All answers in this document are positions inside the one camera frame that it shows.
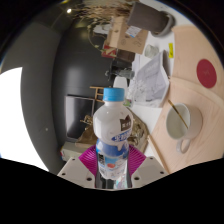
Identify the grey glass jug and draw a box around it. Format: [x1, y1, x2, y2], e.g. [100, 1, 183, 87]
[105, 68, 136, 80]

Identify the wooden stir stick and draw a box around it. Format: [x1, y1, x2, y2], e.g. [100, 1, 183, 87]
[167, 99, 190, 129]

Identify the wooden easel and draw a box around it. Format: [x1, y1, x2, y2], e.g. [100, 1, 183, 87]
[89, 85, 106, 103]

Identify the open newspaper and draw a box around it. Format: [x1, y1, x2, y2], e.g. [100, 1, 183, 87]
[128, 51, 171, 108]

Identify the grey pot with dried plant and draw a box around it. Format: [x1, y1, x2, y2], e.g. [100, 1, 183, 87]
[71, 0, 169, 34]

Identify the white ceramic mug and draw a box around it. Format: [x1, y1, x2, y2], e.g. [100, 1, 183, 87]
[165, 102, 204, 155]

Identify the flat round red coaster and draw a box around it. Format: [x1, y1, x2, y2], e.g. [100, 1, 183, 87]
[196, 58, 218, 89]

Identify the white blue-capped drink bottle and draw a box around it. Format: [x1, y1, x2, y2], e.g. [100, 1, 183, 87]
[92, 87, 134, 183]

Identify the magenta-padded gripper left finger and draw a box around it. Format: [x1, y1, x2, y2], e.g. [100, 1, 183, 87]
[57, 144, 98, 190]

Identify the black wall screen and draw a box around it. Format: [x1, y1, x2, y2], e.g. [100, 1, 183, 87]
[64, 94, 101, 143]

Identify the grey round pot saucer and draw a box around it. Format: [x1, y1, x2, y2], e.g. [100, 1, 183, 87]
[151, 13, 176, 38]

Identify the small white cup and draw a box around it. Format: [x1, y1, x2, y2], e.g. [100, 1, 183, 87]
[144, 43, 160, 59]

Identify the red box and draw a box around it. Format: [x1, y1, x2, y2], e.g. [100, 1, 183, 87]
[101, 44, 118, 59]

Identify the yellow sticky note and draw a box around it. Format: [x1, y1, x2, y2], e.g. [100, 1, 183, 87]
[168, 42, 175, 59]

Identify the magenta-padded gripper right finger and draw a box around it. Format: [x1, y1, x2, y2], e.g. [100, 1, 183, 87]
[125, 144, 169, 190]

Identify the white chair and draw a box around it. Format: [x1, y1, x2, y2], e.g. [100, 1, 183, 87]
[112, 75, 129, 89]

